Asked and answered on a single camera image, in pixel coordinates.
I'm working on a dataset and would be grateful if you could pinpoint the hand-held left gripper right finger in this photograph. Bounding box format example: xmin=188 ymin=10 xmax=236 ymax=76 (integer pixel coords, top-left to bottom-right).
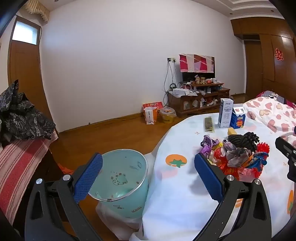
xmin=194 ymin=153 xmax=272 ymax=241

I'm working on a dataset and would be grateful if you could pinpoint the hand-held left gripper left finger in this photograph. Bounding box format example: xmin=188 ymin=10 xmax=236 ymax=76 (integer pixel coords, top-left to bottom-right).
xmin=24 ymin=152 xmax=103 ymax=241

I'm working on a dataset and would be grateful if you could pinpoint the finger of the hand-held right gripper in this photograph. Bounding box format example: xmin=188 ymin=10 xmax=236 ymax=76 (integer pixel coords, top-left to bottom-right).
xmin=275 ymin=136 xmax=296 ymax=183

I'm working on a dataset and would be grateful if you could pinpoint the red plastic bag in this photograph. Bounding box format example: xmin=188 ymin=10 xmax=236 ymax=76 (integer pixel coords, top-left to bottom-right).
xmin=214 ymin=147 xmax=240 ymax=176

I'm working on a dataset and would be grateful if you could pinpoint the plaid cloth rag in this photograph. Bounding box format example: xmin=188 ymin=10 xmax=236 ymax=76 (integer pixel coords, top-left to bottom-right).
xmin=222 ymin=140 xmax=252 ymax=167

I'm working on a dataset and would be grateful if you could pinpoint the mint green trash bin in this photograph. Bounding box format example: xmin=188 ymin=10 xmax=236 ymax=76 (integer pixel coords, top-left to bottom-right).
xmin=87 ymin=149 xmax=149 ymax=219

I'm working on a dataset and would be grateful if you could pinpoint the red spiky ball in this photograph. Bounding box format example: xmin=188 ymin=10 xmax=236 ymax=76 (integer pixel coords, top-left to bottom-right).
xmin=256 ymin=142 xmax=270 ymax=160

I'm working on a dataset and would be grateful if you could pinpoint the orange cloth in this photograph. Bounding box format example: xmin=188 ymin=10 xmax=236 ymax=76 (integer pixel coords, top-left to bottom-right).
xmin=58 ymin=163 xmax=74 ymax=174

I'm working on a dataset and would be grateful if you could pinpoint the blue wrapper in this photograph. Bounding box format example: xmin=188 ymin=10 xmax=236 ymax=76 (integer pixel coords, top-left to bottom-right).
xmin=245 ymin=154 xmax=269 ymax=172

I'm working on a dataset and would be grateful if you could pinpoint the heart-printed blanket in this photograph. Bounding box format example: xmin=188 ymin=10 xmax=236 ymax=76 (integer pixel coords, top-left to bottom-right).
xmin=243 ymin=96 xmax=296 ymax=144

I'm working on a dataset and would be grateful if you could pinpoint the purple wrapper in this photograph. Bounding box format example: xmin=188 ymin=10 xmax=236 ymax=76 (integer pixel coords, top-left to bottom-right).
xmin=200 ymin=135 xmax=219 ymax=153

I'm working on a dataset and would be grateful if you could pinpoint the black knitted item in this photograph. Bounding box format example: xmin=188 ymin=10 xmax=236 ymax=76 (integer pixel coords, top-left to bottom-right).
xmin=227 ymin=132 xmax=260 ymax=152

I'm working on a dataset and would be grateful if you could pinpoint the clear red-printed plastic bag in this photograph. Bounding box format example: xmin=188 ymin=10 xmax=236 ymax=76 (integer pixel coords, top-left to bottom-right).
xmin=238 ymin=166 xmax=264 ymax=182

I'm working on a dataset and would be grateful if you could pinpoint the blue drink carton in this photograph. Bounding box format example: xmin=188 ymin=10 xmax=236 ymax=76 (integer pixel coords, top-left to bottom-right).
xmin=230 ymin=107 xmax=247 ymax=129

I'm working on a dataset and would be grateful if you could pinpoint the patchwork quilt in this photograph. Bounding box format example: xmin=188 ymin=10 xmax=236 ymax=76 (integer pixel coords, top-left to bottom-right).
xmin=255 ymin=91 xmax=296 ymax=107

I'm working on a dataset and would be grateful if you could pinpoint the green seaweed packet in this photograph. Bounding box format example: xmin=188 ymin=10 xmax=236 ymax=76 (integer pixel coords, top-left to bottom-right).
xmin=204 ymin=116 xmax=215 ymax=133

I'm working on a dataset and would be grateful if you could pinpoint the white milk carton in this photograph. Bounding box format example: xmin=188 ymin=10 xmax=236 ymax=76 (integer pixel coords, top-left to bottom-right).
xmin=218 ymin=98 xmax=234 ymax=128

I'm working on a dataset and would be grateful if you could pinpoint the red striped cover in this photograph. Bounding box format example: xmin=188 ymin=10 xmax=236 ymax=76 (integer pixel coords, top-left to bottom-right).
xmin=0 ymin=131 xmax=59 ymax=219

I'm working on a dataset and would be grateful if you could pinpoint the yellow bucket with plastic bag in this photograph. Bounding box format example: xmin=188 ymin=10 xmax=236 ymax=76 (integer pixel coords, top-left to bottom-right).
xmin=159 ymin=107 xmax=177 ymax=124

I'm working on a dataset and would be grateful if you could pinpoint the wooden TV cabinet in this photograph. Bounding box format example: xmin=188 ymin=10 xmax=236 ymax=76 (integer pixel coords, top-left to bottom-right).
xmin=168 ymin=82 xmax=231 ymax=117

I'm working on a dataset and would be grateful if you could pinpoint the red cardboard box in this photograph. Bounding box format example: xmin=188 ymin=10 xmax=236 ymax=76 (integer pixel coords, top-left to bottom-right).
xmin=142 ymin=102 xmax=163 ymax=116

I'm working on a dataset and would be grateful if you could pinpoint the brown wooden wardrobe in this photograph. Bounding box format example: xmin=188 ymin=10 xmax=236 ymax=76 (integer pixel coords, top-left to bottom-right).
xmin=231 ymin=17 xmax=296 ymax=105

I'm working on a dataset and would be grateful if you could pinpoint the white box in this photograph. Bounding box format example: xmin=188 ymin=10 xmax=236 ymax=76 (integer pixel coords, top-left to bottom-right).
xmin=172 ymin=88 xmax=190 ymax=96

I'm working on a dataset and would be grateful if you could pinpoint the dark printed cloth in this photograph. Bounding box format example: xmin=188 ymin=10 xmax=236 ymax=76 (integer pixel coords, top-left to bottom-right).
xmin=0 ymin=80 xmax=56 ymax=147

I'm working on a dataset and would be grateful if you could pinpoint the black television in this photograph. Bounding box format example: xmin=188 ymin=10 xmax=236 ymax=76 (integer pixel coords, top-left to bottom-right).
xmin=182 ymin=71 xmax=215 ymax=82

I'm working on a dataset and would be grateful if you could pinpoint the red and pink cover cloth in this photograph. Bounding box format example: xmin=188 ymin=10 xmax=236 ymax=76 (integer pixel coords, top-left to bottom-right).
xmin=179 ymin=54 xmax=215 ymax=73

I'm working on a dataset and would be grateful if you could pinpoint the brown wooden door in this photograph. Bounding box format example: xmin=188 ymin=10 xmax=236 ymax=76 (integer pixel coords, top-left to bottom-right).
xmin=7 ymin=15 xmax=58 ymax=133

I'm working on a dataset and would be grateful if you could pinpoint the transom window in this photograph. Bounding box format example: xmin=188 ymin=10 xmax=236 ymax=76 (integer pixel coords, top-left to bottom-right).
xmin=11 ymin=20 xmax=40 ymax=45

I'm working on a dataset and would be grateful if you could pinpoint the curtain valance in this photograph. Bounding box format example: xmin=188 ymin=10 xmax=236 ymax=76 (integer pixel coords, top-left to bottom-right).
xmin=24 ymin=0 xmax=50 ymax=22

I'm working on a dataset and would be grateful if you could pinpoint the grey hanging cable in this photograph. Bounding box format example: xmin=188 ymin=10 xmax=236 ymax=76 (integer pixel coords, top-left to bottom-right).
xmin=164 ymin=61 xmax=176 ymax=107

